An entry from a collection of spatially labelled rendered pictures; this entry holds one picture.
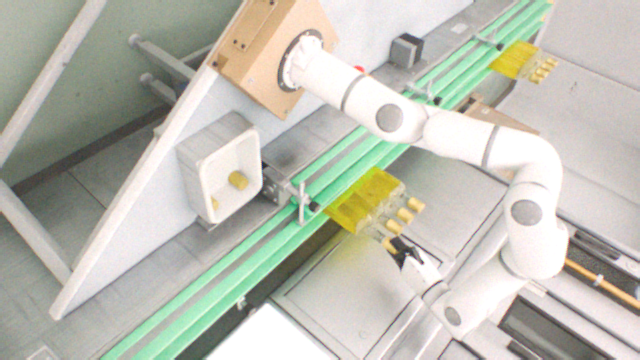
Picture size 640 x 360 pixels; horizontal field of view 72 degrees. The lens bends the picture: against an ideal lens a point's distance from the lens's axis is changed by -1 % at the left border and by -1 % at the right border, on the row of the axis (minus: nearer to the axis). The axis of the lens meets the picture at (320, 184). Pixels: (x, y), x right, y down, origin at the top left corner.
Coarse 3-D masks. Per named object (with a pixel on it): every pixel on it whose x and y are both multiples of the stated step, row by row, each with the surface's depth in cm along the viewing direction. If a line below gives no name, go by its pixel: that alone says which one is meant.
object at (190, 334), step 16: (528, 32) 214; (480, 80) 185; (464, 96) 179; (400, 144) 157; (384, 160) 151; (320, 224) 133; (288, 240) 128; (304, 240) 129; (272, 256) 124; (256, 272) 121; (240, 288) 117; (224, 304) 114; (208, 320) 111; (192, 336) 108; (160, 352) 105; (176, 352) 106
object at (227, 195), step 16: (240, 144) 112; (256, 144) 108; (208, 160) 97; (224, 160) 113; (240, 160) 117; (256, 160) 112; (208, 176) 111; (224, 176) 117; (256, 176) 117; (208, 192) 103; (224, 192) 118; (240, 192) 118; (256, 192) 119; (208, 208) 107; (224, 208) 115
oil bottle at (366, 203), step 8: (344, 192) 133; (352, 192) 133; (360, 192) 134; (352, 200) 131; (360, 200) 131; (368, 200) 132; (376, 200) 132; (360, 208) 130; (368, 208) 130; (376, 208) 130; (376, 216) 129
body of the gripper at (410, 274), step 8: (408, 256) 117; (424, 256) 117; (408, 264) 117; (416, 264) 115; (424, 264) 115; (432, 264) 115; (408, 272) 118; (416, 272) 115; (424, 272) 114; (432, 272) 114; (408, 280) 120; (416, 280) 116; (424, 280) 113; (432, 280) 113; (440, 280) 114; (416, 288) 118; (424, 288) 114
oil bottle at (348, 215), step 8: (336, 200) 131; (344, 200) 131; (328, 208) 131; (336, 208) 129; (344, 208) 129; (352, 208) 129; (336, 216) 130; (344, 216) 128; (352, 216) 127; (360, 216) 127; (368, 216) 127; (344, 224) 130; (352, 224) 127; (360, 224) 126; (368, 224) 126; (352, 232) 129; (360, 232) 127
